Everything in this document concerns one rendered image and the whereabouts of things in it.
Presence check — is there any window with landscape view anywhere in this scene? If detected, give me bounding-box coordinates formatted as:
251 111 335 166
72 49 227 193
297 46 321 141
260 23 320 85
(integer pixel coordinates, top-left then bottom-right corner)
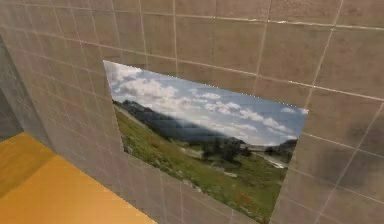
102 59 310 224

